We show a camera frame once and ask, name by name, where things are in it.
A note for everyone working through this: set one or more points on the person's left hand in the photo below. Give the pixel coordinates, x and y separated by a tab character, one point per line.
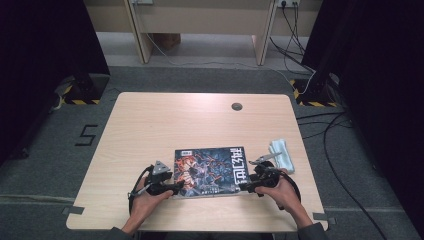
146	205

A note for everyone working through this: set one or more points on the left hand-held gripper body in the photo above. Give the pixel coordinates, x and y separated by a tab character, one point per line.
158	183

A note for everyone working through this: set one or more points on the round table grommet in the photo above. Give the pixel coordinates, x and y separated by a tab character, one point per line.
236	106

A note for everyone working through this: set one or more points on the brown cardboard box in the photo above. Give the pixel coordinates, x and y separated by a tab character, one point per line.
168	40

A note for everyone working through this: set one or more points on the stand base with hazard tape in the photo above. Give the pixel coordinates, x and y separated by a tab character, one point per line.
85	88
315	91

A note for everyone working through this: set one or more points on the illustrated magazine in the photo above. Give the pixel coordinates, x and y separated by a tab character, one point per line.
206	170

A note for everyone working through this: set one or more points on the black curtain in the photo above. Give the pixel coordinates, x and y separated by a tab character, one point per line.
383	83
40	66

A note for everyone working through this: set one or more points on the beige wooden desk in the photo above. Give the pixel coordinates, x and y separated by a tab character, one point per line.
200	20

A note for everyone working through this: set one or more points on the light blue cloth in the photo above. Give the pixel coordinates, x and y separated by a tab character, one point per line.
281	155

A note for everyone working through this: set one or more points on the white wall socket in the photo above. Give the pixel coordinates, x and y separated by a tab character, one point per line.
288	2

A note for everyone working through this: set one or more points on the person's right hand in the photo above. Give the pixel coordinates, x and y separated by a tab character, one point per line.
283	195

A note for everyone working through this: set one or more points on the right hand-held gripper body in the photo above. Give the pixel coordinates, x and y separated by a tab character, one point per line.
266	178

